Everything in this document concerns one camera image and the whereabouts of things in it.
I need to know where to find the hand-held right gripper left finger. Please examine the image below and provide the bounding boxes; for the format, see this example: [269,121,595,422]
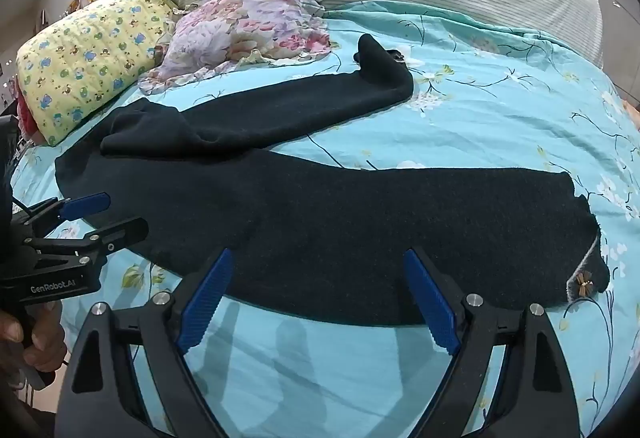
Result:
[54,247,236,438]

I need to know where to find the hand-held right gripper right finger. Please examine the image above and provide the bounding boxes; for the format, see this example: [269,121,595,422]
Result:
[402,247,596,438]

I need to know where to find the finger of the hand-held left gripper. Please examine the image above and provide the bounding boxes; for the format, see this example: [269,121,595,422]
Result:
[12,191,111,232]
[21,217,150,269]

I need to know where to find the black pants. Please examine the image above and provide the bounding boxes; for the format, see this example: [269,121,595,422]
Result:
[54,33,611,327]

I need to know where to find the person's left hand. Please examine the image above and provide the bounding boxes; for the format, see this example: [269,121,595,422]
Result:
[0,302,69,386]

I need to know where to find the red cloth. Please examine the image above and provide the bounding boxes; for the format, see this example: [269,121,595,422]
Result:
[15,94,37,140]

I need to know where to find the yellow printed pillow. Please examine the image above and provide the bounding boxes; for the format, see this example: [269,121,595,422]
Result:
[15,0,177,148]

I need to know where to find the turquoise floral bed sheet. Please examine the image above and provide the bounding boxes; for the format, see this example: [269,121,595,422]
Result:
[10,1,640,438]

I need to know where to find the pink floral ruffled pillow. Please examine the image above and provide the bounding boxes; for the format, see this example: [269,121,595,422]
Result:
[137,0,334,95]

